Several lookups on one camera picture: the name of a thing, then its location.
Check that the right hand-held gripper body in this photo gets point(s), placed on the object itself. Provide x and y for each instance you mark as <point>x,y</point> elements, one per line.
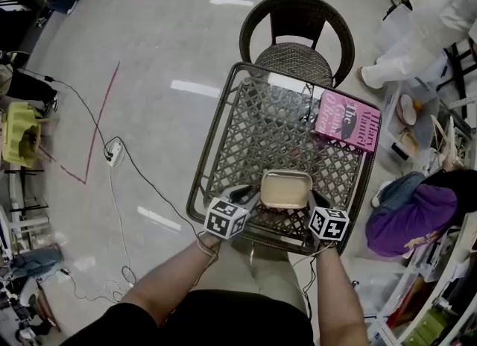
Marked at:
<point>329,225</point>

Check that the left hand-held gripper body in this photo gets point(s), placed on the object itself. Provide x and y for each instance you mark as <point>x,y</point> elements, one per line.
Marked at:
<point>223,219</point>

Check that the beige plastic lunch box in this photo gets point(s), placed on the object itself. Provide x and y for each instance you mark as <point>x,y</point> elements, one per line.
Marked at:
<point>285,189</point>

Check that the person's left forearm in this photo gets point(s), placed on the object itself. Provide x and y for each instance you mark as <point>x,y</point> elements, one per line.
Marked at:
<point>167,281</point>

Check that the person's right forearm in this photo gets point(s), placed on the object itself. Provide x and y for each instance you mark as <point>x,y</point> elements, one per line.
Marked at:
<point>335,292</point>

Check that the wicker glass-top table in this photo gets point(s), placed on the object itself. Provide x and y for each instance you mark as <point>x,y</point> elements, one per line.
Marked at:
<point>261,132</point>

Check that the person's beige trousers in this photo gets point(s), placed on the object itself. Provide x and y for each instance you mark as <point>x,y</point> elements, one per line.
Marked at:
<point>268,273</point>

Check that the clear plastic box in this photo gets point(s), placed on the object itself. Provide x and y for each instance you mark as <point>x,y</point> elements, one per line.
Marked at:
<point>376,288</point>

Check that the pink book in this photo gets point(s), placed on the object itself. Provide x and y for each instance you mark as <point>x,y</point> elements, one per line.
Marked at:
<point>348,121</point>

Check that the person's black shirt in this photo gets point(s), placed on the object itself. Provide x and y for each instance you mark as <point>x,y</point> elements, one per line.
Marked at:
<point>231,318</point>

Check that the black eyeglasses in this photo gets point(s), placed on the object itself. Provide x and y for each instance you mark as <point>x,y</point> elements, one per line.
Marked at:
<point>308,94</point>

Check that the pink plate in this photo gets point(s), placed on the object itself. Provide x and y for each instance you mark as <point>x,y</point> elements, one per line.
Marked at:
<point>406,109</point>

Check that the white power strip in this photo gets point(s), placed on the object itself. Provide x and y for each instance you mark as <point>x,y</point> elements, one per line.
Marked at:
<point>115,152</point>

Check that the white shelf rack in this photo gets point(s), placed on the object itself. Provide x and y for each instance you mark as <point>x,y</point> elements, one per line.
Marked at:
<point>452,279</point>

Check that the clear plastic storage bin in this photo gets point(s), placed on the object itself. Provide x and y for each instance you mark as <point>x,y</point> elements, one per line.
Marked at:
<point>428,113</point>

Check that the dark wicker chair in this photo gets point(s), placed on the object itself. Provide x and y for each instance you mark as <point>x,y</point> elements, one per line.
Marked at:
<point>294,57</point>

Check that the yellow plastic crate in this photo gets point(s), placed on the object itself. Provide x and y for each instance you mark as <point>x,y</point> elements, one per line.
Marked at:
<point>16,132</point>

